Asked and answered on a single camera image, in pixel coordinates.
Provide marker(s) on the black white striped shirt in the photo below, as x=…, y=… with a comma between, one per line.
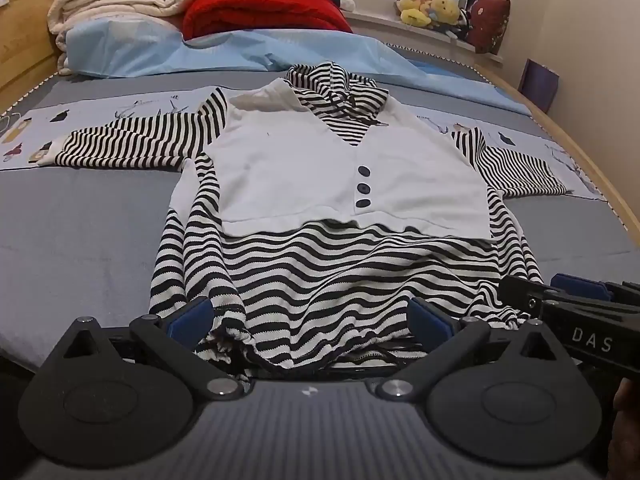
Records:
x=300, y=170

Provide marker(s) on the wooden bed frame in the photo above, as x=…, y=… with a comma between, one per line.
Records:
x=600, y=180

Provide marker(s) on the wooden headboard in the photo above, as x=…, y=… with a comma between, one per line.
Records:
x=25, y=35

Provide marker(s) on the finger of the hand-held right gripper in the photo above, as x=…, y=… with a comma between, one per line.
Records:
x=580, y=287
x=522, y=295

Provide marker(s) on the purple box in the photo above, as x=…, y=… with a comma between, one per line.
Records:
x=539, y=85

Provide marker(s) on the red blanket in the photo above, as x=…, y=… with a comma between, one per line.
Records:
x=260, y=12

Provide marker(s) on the white folded blanket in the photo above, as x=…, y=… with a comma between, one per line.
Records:
x=115, y=7

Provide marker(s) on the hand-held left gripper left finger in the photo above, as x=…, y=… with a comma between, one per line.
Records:
x=191, y=317

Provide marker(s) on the white window sill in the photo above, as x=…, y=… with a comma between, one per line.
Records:
x=390, y=26

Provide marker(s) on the person's right hand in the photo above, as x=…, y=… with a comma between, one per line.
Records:
x=629, y=430

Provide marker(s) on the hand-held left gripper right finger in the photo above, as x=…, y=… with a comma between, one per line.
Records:
x=429, y=325

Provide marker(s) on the grey printed bed sheet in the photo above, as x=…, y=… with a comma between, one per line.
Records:
x=75, y=230

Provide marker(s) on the dark red cushion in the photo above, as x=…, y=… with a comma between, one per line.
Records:
x=490, y=22

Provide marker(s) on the light blue blanket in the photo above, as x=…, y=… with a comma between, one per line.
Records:
x=150, y=50

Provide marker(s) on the yellow plush toy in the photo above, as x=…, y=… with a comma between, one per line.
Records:
x=445, y=10
x=414, y=7

